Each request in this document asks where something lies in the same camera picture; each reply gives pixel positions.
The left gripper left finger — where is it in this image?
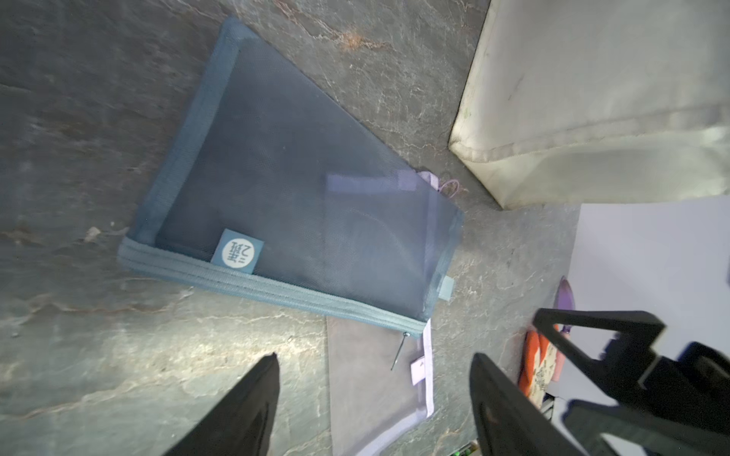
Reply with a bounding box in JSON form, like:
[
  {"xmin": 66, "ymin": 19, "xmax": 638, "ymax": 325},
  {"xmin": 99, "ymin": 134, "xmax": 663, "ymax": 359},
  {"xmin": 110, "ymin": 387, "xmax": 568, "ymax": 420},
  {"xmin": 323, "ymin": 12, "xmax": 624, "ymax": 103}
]
[{"xmin": 167, "ymin": 353, "xmax": 281, "ymax": 456}]

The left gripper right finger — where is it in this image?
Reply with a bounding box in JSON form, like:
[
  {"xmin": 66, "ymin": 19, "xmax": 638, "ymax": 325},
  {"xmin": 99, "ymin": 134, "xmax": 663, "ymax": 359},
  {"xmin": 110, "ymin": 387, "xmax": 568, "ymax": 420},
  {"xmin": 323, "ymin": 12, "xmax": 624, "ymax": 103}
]
[{"xmin": 470, "ymin": 353, "xmax": 587, "ymax": 455}]

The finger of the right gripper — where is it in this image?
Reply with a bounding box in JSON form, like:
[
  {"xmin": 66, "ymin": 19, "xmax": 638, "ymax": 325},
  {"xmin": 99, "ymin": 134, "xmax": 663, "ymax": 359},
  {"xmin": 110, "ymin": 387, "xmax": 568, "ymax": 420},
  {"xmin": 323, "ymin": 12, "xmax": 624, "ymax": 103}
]
[
  {"xmin": 563, "ymin": 400, "xmax": 729, "ymax": 455},
  {"xmin": 533, "ymin": 309, "xmax": 665, "ymax": 399}
]

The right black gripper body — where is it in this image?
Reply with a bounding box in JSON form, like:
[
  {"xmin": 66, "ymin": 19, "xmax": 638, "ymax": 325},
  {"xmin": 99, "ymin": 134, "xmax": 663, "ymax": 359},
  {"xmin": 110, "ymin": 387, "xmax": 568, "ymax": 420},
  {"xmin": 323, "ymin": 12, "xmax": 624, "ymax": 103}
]
[{"xmin": 605, "ymin": 342, "xmax": 729, "ymax": 422}]

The dark blue mesh pouch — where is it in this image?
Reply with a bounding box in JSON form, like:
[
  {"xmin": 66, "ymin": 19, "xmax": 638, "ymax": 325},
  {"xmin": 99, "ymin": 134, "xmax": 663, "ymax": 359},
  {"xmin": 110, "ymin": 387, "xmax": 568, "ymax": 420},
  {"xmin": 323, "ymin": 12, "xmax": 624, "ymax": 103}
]
[{"xmin": 118, "ymin": 18, "xmax": 463, "ymax": 336}]

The small purple pouch under blue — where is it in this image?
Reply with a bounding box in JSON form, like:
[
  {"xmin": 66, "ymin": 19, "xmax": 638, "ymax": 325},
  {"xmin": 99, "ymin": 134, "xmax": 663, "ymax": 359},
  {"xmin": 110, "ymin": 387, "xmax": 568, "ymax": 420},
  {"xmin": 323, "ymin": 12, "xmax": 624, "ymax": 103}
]
[{"xmin": 327, "ymin": 317, "xmax": 435, "ymax": 455}]

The cream canvas tote bag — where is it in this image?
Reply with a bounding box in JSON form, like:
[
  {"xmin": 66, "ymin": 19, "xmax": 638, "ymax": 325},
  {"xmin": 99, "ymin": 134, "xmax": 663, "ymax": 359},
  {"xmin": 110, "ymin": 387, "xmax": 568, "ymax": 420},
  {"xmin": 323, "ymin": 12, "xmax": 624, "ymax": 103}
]
[{"xmin": 449, "ymin": 1, "xmax": 729, "ymax": 210}]

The red patterned garden glove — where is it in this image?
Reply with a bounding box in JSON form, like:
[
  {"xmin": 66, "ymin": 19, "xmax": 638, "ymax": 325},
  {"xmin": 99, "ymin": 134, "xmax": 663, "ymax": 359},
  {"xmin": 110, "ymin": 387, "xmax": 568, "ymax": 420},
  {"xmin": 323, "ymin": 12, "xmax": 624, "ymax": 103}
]
[{"xmin": 517, "ymin": 330, "xmax": 558, "ymax": 410}]

